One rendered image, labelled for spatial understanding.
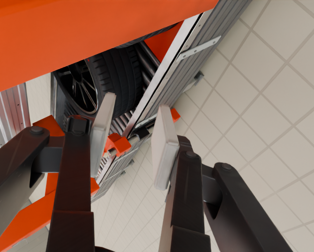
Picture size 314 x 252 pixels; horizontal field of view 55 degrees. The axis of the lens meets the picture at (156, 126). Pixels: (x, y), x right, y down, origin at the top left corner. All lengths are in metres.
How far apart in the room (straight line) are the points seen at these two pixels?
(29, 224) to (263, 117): 1.59
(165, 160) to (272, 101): 1.28
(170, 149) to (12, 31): 0.30
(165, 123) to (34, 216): 2.08
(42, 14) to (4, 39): 0.05
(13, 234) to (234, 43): 1.74
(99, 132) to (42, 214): 2.09
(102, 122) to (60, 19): 0.29
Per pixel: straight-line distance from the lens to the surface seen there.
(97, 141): 0.16
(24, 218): 2.24
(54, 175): 2.31
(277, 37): 1.31
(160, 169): 0.17
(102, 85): 1.44
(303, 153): 1.48
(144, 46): 1.46
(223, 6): 1.03
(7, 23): 0.41
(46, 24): 0.44
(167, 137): 0.17
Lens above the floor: 1.07
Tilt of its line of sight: 29 degrees down
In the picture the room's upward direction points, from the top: 121 degrees counter-clockwise
